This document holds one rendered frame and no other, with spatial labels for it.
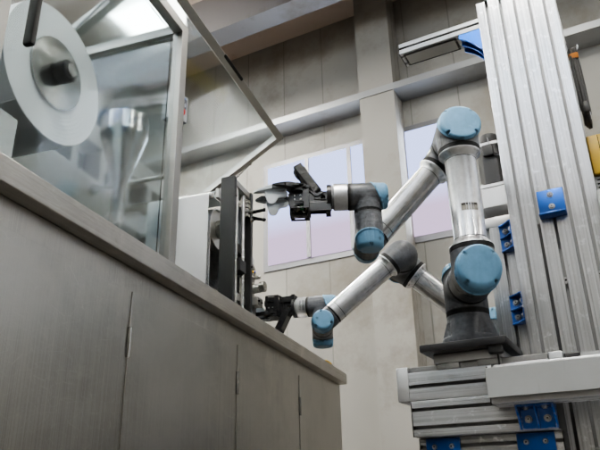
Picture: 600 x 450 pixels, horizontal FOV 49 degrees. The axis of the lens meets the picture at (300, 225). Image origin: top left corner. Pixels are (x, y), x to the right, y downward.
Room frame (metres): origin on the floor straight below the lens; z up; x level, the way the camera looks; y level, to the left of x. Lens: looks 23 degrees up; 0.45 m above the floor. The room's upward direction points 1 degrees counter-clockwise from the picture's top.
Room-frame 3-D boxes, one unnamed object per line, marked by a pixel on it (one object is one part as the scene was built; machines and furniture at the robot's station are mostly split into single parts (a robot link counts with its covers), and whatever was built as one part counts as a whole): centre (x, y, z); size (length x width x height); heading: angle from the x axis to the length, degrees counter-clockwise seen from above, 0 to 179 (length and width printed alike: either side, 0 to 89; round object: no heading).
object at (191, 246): (2.10, 0.46, 1.17); 0.34 x 0.05 x 0.54; 72
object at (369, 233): (1.64, -0.19, 1.12); 0.11 x 0.08 x 0.11; 178
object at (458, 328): (1.75, -0.45, 0.87); 0.15 x 0.15 x 0.10
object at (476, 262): (1.62, -0.45, 1.19); 0.15 x 0.12 x 0.55; 178
